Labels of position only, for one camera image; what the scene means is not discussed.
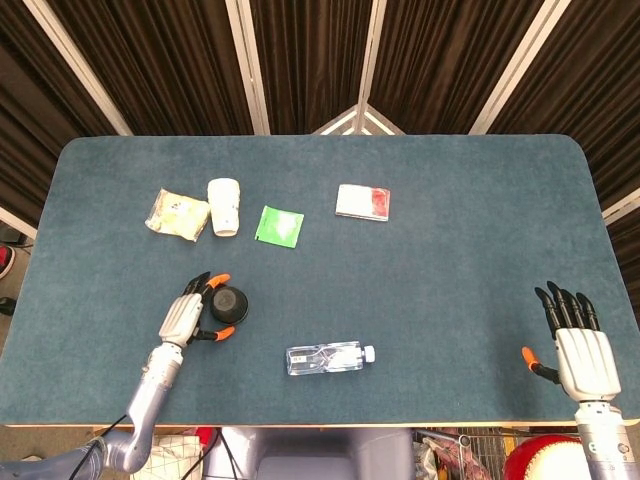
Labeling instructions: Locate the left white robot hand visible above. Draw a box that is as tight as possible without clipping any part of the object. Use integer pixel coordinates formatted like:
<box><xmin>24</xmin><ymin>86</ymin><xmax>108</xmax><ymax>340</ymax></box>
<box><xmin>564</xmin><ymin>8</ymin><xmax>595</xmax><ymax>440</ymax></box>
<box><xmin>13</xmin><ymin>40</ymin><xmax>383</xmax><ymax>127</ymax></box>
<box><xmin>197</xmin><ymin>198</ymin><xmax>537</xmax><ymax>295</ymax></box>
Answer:
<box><xmin>158</xmin><ymin>271</ymin><xmax>238</xmax><ymax>349</ymax></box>

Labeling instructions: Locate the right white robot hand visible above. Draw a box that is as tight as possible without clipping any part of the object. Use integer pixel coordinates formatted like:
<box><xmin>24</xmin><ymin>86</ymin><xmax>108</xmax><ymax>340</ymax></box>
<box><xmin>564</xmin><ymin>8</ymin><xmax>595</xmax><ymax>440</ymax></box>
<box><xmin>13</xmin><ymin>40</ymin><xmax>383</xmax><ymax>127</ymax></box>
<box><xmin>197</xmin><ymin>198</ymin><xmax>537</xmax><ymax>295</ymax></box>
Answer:
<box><xmin>521</xmin><ymin>280</ymin><xmax>624</xmax><ymax>403</ymax></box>

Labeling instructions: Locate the black faceted bowl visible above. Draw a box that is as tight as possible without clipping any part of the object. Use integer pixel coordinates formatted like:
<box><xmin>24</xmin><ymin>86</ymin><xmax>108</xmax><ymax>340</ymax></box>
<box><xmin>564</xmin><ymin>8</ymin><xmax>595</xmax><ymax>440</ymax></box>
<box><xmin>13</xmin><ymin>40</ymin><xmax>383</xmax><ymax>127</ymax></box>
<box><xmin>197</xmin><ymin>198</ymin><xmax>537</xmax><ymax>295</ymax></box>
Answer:
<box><xmin>209</xmin><ymin>284</ymin><xmax>250</xmax><ymax>324</ymax></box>

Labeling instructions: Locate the white paper cup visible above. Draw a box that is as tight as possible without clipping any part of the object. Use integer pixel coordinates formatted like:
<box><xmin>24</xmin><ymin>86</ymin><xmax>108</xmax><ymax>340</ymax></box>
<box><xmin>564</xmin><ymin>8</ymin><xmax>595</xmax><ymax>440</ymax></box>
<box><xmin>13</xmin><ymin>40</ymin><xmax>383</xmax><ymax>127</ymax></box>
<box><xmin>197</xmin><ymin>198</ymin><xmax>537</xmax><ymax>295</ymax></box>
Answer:
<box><xmin>207</xmin><ymin>178</ymin><xmax>242</xmax><ymax>237</ymax></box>

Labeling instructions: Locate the yellow snack packet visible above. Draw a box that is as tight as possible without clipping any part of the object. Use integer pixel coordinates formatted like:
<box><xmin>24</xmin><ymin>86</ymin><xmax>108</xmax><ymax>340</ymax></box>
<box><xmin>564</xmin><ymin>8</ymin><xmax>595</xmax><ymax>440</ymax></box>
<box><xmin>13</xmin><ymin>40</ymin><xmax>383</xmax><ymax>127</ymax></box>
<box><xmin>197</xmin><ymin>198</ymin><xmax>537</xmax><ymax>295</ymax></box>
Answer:
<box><xmin>144</xmin><ymin>187</ymin><xmax>210</xmax><ymax>243</ymax></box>

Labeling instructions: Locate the red and white ball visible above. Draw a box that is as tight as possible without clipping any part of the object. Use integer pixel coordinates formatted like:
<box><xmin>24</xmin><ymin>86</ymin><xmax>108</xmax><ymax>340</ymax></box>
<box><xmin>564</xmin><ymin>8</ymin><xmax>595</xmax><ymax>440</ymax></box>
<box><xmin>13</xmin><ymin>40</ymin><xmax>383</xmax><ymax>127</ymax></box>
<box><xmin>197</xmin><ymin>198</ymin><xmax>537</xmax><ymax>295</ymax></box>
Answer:
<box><xmin>502</xmin><ymin>433</ymin><xmax>591</xmax><ymax>480</ymax></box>

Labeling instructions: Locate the brown cardboard box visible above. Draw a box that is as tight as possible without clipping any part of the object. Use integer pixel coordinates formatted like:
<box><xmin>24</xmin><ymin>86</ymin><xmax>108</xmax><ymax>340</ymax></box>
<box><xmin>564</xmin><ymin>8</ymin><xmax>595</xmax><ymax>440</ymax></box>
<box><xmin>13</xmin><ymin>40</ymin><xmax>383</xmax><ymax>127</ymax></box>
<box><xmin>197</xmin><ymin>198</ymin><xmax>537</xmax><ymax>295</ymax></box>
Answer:
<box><xmin>153</xmin><ymin>425</ymin><xmax>221</xmax><ymax>454</ymax></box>

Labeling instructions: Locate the green sachet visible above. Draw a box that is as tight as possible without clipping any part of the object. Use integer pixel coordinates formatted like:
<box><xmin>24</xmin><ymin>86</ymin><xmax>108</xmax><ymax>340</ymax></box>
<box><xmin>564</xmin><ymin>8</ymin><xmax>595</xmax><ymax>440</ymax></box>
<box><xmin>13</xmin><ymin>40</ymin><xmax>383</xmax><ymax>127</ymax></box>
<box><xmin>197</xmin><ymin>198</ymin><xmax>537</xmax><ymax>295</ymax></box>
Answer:
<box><xmin>254</xmin><ymin>204</ymin><xmax>306</xmax><ymax>248</ymax></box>

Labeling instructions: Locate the white checked cloth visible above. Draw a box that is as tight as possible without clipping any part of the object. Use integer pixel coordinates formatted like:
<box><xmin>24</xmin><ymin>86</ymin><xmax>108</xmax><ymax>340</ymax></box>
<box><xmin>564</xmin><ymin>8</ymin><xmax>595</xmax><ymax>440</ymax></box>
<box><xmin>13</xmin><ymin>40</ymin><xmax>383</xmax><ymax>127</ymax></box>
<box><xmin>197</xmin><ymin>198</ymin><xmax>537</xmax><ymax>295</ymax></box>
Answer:
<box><xmin>142</xmin><ymin>433</ymin><xmax>204</xmax><ymax>480</ymax></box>

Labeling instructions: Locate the clear plastic water bottle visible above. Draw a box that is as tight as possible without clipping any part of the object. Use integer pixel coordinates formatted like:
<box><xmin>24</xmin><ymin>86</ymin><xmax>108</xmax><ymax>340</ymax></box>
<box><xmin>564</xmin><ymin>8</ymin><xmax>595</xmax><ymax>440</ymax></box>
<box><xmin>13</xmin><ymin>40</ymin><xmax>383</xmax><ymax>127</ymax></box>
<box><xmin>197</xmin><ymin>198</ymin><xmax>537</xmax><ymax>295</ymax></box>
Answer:
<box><xmin>285</xmin><ymin>340</ymin><xmax>377</xmax><ymax>376</ymax></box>

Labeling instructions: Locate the blue felt table cover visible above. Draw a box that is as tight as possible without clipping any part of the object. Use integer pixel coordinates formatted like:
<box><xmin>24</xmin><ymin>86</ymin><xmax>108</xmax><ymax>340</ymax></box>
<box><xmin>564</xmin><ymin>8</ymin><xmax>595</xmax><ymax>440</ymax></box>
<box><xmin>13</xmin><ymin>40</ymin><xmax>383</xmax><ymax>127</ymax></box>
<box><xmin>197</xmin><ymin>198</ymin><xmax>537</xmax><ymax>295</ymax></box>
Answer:
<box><xmin>0</xmin><ymin>133</ymin><xmax>640</xmax><ymax>429</ymax></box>

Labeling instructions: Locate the lavender robot torso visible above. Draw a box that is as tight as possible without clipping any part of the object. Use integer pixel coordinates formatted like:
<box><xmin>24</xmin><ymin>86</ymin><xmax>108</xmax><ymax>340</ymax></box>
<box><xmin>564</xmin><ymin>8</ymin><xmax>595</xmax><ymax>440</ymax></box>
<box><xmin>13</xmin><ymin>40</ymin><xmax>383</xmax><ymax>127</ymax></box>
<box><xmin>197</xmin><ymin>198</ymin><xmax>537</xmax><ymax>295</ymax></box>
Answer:
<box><xmin>202</xmin><ymin>426</ymin><xmax>416</xmax><ymax>480</ymax></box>

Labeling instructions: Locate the red and white packet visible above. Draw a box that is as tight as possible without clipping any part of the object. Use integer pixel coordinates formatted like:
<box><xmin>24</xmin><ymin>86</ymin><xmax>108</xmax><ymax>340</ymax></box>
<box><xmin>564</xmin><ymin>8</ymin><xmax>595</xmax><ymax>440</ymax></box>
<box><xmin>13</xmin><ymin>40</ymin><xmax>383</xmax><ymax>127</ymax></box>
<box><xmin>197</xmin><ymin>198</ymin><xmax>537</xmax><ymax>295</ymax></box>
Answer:
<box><xmin>334</xmin><ymin>183</ymin><xmax>392</xmax><ymax>222</ymax></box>

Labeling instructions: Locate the dark brown curtain panel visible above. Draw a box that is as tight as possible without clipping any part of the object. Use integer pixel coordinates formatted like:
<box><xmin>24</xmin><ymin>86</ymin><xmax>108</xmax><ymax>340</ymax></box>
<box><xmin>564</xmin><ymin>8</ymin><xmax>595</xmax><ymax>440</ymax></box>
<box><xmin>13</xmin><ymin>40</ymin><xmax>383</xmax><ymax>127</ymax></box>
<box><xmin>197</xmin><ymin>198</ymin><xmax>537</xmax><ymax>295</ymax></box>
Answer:
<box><xmin>47</xmin><ymin>0</ymin><xmax>256</xmax><ymax>137</ymax></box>
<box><xmin>369</xmin><ymin>0</ymin><xmax>546</xmax><ymax>136</ymax></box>
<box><xmin>0</xmin><ymin>0</ymin><xmax>121</xmax><ymax>229</ymax></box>
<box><xmin>249</xmin><ymin>0</ymin><xmax>375</xmax><ymax>136</ymax></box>

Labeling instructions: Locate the black floor cable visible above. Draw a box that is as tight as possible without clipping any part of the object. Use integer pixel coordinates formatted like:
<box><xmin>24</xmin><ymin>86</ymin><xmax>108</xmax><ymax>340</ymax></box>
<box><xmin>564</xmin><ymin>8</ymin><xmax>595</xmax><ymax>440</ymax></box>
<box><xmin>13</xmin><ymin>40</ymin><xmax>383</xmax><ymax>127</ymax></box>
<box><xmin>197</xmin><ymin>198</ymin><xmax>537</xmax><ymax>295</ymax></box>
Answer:
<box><xmin>183</xmin><ymin>427</ymin><xmax>224</xmax><ymax>480</ymax></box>

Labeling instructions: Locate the metal wire basket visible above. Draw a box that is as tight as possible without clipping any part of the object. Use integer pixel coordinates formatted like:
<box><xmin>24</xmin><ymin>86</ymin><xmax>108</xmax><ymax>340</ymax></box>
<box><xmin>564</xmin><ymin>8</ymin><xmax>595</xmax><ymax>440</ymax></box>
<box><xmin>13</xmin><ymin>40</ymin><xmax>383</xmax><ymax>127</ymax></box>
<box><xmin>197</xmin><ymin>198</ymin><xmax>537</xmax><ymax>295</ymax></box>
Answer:
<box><xmin>412</xmin><ymin>427</ymin><xmax>581</xmax><ymax>480</ymax></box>

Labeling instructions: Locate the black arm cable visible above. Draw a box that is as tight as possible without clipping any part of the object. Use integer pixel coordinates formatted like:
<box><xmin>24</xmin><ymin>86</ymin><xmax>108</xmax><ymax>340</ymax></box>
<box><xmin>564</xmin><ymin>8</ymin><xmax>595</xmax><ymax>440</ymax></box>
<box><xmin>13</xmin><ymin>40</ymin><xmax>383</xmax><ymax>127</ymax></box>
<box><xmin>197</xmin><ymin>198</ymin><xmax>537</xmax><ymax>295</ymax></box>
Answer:
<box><xmin>59</xmin><ymin>412</ymin><xmax>129</xmax><ymax>480</ymax></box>

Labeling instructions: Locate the white frame bar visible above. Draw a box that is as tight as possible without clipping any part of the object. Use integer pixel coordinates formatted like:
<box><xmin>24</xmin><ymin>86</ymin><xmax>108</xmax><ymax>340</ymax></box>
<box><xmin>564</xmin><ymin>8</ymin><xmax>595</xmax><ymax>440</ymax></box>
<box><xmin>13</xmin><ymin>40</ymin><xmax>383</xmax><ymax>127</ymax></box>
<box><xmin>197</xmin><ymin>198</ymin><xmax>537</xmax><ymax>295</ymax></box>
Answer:
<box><xmin>602</xmin><ymin>187</ymin><xmax>640</xmax><ymax>226</ymax></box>
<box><xmin>0</xmin><ymin>204</ymin><xmax>39</xmax><ymax>241</ymax></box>

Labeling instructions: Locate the white partition post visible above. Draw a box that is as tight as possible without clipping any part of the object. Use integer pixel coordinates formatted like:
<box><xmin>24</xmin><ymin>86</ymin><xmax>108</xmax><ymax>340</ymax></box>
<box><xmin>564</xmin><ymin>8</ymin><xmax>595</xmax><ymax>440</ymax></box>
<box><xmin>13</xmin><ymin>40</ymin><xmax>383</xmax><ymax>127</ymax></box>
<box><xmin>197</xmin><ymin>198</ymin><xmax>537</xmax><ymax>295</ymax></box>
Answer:
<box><xmin>468</xmin><ymin>0</ymin><xmax>572</xmax><ymax>136</ymax></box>
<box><xmin>312</xmin><ymin>0</ymin><xmax>406</xmax><ymax>136</ymax></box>
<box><xmin>224</xmin><ymin>0</ymin><xmax>271</xmax><ymax>136</ymax></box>
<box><xmin>22</xmin><ymin>0</ymin><xmax>134</xmax><ymax>137</ymax></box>

